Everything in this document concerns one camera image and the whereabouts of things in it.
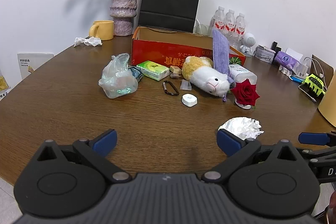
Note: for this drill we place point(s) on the grey white small pouch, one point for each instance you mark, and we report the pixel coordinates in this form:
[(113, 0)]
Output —
[(263, 54)]

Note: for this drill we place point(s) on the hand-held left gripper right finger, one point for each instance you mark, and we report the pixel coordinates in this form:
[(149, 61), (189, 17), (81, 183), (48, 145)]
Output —
[(229, 142)]

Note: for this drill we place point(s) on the brown cardboard sheet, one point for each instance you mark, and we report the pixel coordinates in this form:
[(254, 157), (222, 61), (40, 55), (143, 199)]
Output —
[(324, 66)]

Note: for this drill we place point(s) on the red cardboard box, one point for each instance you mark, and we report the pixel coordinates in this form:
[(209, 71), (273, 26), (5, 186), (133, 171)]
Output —
[(157, 52)]

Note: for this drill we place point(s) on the purple knitted cloth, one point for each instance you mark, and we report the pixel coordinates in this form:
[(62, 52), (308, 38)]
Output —
[(220, 53)]

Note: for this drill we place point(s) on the tan paper cylinder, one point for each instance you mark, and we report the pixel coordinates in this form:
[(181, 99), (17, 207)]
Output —
[(329, 108)]

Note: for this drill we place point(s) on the clear plastic bag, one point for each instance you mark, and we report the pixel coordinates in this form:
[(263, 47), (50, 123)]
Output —
[(116, 79)]

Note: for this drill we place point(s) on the white printed sign card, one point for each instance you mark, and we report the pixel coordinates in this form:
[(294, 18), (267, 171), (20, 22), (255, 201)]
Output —
[(34, 64)]

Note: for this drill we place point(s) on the green tissue packet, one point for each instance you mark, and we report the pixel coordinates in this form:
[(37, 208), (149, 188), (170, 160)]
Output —
[(153, 69)]

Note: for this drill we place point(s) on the white robot figurine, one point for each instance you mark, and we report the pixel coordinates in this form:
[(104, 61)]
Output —
[(248, 41)]

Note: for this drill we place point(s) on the pink textured ceramic vase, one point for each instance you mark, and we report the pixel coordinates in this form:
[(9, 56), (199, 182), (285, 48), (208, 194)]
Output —
[(123, 10)]

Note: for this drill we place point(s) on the yellow ceramic mug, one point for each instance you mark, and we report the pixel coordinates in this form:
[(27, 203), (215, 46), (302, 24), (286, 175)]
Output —
[(104, 29)]

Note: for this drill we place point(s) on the purple tissue pack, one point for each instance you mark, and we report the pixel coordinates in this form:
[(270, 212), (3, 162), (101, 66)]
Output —
[(286, 59)]

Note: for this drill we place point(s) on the dark blue snack packet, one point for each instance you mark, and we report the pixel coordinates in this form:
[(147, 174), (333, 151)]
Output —
[(137, 74)]

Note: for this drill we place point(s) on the blue pen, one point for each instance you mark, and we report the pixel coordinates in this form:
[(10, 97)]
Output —
[(296, 79)]

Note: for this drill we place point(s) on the yellow white plush toy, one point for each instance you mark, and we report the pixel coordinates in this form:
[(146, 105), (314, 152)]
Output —
[(207, 78)]

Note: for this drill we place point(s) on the yellow black glove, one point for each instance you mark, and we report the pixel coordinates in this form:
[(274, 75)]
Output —
[(315, 83)]

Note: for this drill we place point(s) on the colourful snack display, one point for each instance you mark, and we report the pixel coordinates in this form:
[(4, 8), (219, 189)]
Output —
[(3, 83)]

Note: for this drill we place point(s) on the clear glass cup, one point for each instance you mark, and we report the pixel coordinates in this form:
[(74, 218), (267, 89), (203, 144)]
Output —
[(202, 28)]

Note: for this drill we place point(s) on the red artificial rose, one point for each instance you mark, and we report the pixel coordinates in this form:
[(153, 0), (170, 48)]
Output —
[(245, 92)]

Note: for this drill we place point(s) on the clear water bottle red label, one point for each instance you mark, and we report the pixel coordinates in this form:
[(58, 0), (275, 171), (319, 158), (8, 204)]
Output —
[(219, 20), (230, 27), (240, 28)]

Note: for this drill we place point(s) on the dark metal carabiner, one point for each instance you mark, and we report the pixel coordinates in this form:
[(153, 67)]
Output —
[(166, 90)]

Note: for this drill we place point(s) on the crumpled white tissue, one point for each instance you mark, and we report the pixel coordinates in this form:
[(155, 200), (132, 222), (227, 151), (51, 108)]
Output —
[(89, 41)]

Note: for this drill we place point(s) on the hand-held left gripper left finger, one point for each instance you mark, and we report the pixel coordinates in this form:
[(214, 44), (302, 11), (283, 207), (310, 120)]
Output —
[(105, 141)]

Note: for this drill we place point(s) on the beige candy wrapper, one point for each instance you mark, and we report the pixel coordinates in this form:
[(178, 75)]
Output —
[(175, 71)]

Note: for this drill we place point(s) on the clear candy wrapper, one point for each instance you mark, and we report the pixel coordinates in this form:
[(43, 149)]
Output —
[(185, 85)]

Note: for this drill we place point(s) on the small white plastic device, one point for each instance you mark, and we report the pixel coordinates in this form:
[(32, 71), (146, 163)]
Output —
[(189, 100)]

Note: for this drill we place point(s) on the small black box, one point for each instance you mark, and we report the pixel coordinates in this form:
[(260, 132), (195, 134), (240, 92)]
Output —
[(276, 47)]

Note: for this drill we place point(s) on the crumpled white paper ball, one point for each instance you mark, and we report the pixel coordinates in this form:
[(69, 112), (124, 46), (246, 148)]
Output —
[(242, 126)]

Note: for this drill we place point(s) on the white wet wipes pack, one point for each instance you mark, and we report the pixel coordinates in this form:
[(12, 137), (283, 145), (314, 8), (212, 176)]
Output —
[(244, 75)]

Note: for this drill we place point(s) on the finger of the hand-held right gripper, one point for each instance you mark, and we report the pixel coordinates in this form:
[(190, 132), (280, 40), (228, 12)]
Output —
[(312, 138)]

